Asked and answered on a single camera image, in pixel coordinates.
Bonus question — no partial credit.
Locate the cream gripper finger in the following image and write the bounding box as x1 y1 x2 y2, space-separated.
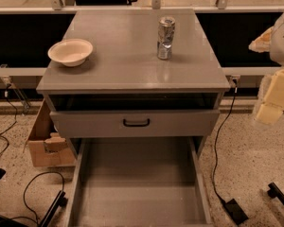
256 68 284 125
248 27 273 53

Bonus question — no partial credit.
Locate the silver redbull can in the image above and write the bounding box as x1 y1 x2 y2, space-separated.
157 16 175 60

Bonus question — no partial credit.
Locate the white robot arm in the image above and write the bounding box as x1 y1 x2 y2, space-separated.
248 12 284 126

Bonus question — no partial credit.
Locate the grey drawer cabinet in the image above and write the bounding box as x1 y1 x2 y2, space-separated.
36 9 231 227

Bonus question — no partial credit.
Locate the open grey middle drawer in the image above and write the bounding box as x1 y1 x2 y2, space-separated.
64 137 213 227

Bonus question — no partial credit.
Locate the black stand leg right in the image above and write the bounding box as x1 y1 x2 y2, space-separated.
267 183 284 205

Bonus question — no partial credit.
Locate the black stand leg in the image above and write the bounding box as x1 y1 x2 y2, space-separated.
38 190 67 227
267 183 284 205

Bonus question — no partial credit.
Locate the white paper bowl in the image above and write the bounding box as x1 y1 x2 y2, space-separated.
47 39 94 67

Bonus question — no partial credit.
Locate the brown cardboard box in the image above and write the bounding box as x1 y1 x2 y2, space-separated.
27 101 76 167

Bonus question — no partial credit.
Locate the black stand leg left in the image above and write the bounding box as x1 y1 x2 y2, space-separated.
38 190 67 227

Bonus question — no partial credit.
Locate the black drawer handle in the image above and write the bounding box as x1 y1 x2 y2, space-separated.
122 118 151 128

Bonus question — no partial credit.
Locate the black cable left floor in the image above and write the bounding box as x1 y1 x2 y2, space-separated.
9 171 66 226

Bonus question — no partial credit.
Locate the thin black cable left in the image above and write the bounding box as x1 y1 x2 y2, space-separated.
0 82 19 158

